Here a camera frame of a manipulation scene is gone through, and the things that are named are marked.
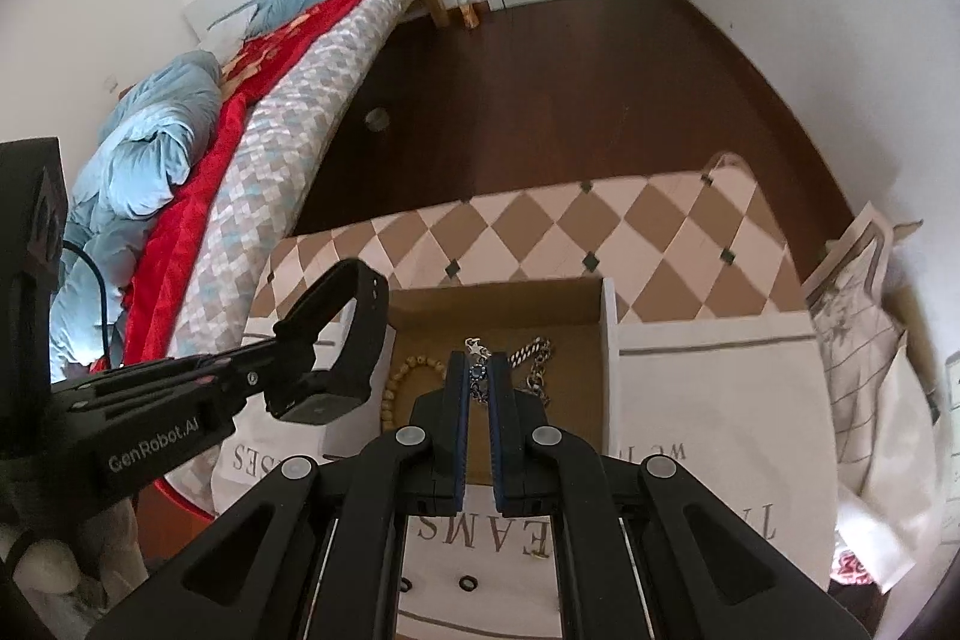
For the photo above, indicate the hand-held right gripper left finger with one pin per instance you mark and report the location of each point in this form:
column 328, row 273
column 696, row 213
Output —
column 454, row 437

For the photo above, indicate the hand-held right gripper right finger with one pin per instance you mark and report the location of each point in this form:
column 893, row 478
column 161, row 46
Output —
column 498, row 441

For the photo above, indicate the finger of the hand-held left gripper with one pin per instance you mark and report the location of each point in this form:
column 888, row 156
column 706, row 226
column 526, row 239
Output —
column 187, row 396
column 225, row 355

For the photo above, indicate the cardboard box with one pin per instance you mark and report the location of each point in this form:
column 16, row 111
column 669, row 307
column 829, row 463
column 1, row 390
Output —
column 574, row 370

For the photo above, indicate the red blanket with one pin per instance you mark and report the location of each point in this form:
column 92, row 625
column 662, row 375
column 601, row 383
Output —
column 225, row 160

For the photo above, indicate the light blue duvet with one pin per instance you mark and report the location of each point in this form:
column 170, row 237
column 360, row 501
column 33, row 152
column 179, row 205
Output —
column 150, row 145

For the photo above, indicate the brown checkered tablecloth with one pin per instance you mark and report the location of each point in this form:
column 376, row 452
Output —
column 525, row 235

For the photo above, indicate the bed with checked sheet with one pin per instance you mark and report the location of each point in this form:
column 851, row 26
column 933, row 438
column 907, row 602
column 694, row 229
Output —
column 315, row 108

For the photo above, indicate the round grey floor disc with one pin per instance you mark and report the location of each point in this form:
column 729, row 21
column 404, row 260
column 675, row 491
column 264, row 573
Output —
column 376, row 118

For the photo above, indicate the grid pattern tote bag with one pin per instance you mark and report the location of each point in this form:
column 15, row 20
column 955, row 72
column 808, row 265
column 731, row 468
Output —
column 862, row 385

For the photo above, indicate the plastic bottle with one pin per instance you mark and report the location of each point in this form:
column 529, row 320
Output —
column 468, row 10

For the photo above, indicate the cardboard piece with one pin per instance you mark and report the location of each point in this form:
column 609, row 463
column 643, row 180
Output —
column 904, row 227

